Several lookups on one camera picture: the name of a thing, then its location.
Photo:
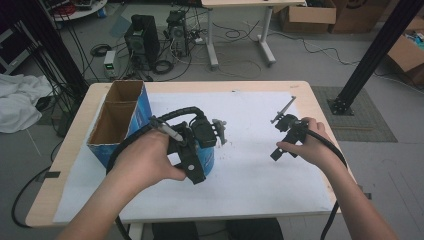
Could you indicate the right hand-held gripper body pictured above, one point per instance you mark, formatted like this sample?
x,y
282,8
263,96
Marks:
x,y
293,130

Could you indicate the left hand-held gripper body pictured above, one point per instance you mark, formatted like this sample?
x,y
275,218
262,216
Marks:
x,y
196,136

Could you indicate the blue cardboard box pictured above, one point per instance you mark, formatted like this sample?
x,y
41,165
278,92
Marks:
x,y
116,116

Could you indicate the person's right hand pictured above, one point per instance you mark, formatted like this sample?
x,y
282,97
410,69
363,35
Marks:
x,y
315,146

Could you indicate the person's left hand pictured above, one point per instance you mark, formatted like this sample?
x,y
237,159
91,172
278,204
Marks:
x,y
143,160

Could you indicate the white paper sheet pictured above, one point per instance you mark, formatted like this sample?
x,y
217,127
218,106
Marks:
x,y
246,186

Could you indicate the dark floor mat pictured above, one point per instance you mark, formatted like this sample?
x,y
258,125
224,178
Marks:
x,y
370,126

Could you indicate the white power strip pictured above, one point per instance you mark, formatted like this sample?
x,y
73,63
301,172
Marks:
x,y
199,41

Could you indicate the flat brown cardboard box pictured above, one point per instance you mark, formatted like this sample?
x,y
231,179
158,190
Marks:
x,y
310,16

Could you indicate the open computer tower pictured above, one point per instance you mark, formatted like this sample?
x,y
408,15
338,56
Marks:
x,y
178,33

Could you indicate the black computer tower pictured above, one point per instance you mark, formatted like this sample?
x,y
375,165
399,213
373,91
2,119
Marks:
x,y
143,40

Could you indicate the tall brown cardboard box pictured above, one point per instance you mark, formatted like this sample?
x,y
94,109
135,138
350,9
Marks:
x,y
356,15

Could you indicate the white desk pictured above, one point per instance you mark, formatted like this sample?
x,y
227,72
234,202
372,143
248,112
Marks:
x,y
240,2

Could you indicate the small white power supply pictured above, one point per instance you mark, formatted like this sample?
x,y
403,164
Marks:
x,y
109,63

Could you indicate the open brown cardboard box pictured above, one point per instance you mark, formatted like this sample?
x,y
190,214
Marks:
x,y
405,53

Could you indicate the round white table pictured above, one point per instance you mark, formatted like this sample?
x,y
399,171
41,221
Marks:
x,y
83,11

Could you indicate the white cloth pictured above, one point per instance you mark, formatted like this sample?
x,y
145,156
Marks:
x,y
20,100

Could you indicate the grey shelf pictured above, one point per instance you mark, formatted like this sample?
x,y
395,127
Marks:
x,y
13,50

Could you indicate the black aluminium post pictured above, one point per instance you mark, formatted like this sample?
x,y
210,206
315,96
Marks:
x,y
373,56

